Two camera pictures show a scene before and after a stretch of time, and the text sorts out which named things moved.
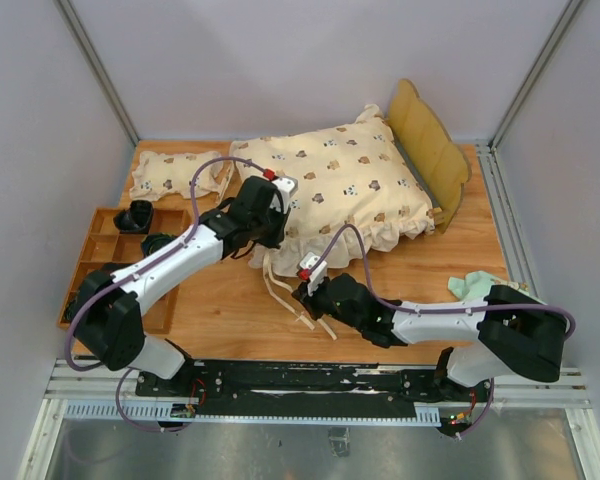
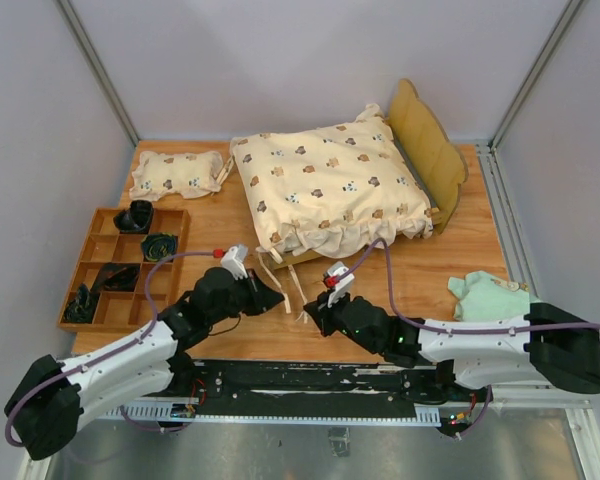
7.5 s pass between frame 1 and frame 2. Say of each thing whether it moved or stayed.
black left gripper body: moved
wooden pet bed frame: stayed
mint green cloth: stayed
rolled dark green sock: stayed
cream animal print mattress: moved
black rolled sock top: stayed
